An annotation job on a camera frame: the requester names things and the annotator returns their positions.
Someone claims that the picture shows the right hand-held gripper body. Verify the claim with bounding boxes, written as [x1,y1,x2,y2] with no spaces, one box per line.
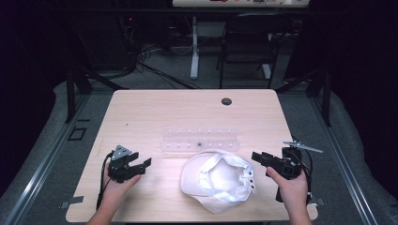
[266,140,324,181]

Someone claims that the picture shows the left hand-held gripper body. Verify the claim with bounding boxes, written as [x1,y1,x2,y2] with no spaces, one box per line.
[107,144,146,184]

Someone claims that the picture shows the white baseball cap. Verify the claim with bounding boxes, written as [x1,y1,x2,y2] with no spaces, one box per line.
[179,148,257,216]

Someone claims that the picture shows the person's left hand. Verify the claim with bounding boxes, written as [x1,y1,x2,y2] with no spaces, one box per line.
[100,162,143,204]

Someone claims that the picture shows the person's right hand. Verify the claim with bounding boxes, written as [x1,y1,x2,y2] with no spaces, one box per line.
[266,166,310,208]

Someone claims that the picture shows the grey tape strip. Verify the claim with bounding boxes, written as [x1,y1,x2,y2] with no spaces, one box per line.
[308,197,327,207]
[59,195,85,210]

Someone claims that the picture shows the clear plastic tray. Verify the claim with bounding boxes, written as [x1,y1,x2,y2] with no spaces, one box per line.
[161,126,241,155]

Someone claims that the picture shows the black metal stand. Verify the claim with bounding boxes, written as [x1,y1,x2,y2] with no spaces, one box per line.
[275,66,333,128]
[64,60,130,125]

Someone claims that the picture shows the short white desk foot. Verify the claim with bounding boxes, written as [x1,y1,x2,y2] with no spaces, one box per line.
[261,63,272,81]

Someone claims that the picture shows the black folding chair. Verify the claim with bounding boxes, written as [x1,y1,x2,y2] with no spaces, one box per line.
[216,12,291,90]

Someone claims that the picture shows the white desk leg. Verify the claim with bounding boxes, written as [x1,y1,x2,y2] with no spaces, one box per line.
[189,16,201,81]

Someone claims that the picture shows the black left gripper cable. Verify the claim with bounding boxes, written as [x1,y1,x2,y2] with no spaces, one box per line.
[96,151,115,211]

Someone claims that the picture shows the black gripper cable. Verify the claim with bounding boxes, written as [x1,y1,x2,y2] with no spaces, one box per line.
[291,136,314,205]
[96,151,115,211]

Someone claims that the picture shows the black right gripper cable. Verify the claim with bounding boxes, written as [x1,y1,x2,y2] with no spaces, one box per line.
[291,136,314,205]

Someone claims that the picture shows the aluminium floor rail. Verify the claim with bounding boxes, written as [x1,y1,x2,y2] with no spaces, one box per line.
[2,93,92,225]
[308,95,379,225]

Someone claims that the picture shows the black floor cables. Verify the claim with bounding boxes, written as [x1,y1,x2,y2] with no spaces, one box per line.
[136,43,201,90]

